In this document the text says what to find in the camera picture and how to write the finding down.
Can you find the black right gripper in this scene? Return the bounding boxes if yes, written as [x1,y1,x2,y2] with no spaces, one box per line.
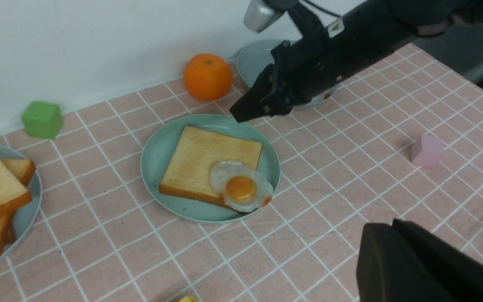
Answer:
[229,0,456,123]

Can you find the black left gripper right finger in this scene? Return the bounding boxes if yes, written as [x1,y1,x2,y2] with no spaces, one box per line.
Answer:
[392,219,483,302]

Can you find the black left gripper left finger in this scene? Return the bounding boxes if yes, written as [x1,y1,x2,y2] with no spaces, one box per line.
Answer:
[356,222,464,302]

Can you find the fried egg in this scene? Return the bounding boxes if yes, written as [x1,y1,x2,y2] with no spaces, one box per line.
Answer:
[210,161,274,213]

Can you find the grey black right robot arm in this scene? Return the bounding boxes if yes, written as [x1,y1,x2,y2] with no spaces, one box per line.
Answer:
[230,0,483,122]

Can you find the grey-blue egg plate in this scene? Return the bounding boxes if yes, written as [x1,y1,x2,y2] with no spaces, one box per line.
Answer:
[236,39,338,111]

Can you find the orange fruit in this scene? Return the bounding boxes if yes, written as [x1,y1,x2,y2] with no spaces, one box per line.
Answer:
[183,53,233,102]

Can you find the teal centre plate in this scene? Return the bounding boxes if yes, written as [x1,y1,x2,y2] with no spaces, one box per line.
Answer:
[140,114,281,224]

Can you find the pink block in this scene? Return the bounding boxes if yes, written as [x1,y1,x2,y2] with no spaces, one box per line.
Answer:
[410,134,445,169]

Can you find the pink checked tablecloth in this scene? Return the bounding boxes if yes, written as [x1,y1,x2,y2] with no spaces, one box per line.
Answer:
[0,46,483,302]

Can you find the yellow block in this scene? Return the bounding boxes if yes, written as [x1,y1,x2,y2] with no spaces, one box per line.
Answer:
[178,296,200,302]

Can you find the green cube block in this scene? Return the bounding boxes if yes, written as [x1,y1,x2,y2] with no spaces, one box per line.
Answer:
[21,101,64,140]

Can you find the light blue bread plate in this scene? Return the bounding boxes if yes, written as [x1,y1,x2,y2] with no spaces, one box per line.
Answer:
[0,145,42,262]

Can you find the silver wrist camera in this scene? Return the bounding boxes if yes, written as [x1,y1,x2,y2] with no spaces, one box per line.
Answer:
[243,0,284,33]

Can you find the black cable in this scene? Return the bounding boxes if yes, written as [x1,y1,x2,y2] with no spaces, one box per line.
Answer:
[300,0,343,18]

